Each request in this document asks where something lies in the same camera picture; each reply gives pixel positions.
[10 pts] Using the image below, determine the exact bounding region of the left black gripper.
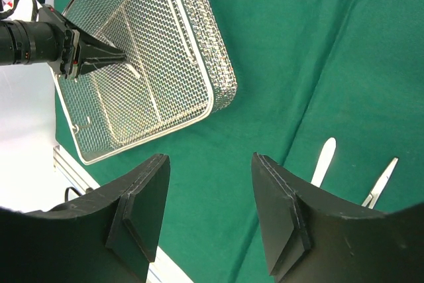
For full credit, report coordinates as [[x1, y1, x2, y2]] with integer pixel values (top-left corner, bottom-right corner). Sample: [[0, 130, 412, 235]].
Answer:
[[38, 5, 127, 80]]

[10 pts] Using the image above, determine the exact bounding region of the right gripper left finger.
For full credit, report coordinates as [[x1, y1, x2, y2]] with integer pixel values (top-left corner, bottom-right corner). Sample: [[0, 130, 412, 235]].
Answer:
[[1, 154, 170, 282]]

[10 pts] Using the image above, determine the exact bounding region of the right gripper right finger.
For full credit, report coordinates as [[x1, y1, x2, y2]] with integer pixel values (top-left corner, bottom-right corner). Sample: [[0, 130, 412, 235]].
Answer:
[[251, 154, 423, 282]]

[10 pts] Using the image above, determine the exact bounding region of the wire mesh instrument tray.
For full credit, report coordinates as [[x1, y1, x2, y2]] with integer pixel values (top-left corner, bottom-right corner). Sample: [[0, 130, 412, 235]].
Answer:
[[54, 0, 237, 165]]

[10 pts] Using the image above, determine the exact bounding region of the green surgical drape cloth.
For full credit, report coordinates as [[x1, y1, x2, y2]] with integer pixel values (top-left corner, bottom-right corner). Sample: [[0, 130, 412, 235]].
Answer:
[[52, 0, 424, 283]]

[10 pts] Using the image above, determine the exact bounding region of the front aluminium rail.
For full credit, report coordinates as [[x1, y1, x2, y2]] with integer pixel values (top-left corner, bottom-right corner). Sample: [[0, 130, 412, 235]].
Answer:
[[53, 145, 100, 194]]

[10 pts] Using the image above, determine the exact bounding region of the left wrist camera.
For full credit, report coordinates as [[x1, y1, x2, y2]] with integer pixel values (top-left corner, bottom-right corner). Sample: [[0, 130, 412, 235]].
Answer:
[[1, 0, 46, 22]]

